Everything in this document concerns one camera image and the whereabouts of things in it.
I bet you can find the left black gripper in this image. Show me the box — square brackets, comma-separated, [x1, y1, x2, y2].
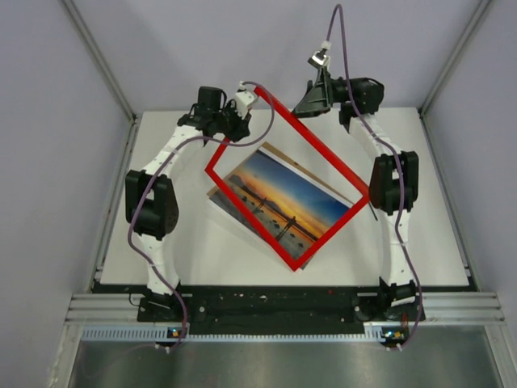
[212, 101, 251, 143]

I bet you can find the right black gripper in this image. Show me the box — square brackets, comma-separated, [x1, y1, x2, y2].
[288, 69, 366, 122]

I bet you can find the red picture frame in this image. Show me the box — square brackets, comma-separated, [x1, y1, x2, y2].
[204, 83, 371, 273]

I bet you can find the sunset photo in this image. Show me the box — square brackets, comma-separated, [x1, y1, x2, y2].
[209, 145, 356, 271]

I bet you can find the red handled screwdriver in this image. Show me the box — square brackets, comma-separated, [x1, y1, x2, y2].
[368, 202, 379, 221]

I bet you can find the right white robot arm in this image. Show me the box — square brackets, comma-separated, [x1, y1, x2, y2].
[292, 67, 419, 320]

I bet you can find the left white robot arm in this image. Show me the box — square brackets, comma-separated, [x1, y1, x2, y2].
[124, 84, 258, 321]

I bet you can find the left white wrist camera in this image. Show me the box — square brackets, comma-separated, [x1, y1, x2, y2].
[233, 82, 258, 118]

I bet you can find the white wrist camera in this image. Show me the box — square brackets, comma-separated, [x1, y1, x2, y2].
[308, 40, 331, 69]
[233, 82, 258, 118]

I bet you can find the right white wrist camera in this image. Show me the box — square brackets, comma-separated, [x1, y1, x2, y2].
[308, 40, 331, 69]

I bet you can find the brown frame backing board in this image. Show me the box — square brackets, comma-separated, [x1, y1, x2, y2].
[206, 141, 352, 271]

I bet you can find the left aluminium corner post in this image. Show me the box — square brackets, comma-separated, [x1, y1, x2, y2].
[60, 0, 139, 122]

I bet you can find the aluminium corner post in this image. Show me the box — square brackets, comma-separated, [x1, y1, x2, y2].
[60, 0, 139, 122]
[418, 0, 494, 119]

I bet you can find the right aluminium corner post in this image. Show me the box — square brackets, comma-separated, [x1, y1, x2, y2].
[418, 0, 494, 119]

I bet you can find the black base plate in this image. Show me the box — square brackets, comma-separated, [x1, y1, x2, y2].
[92, 281, 426, 328]

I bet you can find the white slotted cable duct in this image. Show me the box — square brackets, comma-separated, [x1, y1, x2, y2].
[80, 323, 402, 345]

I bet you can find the aluminium front rail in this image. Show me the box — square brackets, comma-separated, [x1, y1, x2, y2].
[65, 292, 506, 326]

